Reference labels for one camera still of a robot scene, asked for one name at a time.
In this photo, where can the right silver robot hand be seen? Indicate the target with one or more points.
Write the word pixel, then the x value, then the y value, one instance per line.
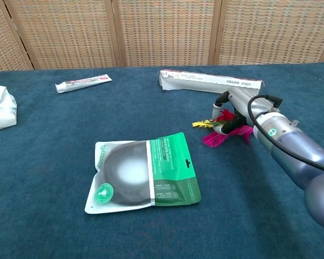
pixel 241 103

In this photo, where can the feather shuttlecock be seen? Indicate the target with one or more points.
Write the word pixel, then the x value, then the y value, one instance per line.
pixel 216 139

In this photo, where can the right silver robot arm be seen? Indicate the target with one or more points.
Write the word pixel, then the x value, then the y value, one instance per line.
pixel 297 159

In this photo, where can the long white cardboard box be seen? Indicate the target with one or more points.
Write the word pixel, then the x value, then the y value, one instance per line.
pixel 205 81

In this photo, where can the green white resealable pouch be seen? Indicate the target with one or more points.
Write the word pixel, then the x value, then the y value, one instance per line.
pixel 162 172

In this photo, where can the woven rattan folding screen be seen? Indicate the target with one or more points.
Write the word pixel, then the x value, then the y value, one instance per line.
pixel 162 32

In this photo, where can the white toothpaste tube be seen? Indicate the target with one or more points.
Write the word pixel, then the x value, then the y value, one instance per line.
pixel 81 83

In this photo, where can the white plastic bag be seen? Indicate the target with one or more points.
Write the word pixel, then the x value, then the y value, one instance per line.
pixel 0 110

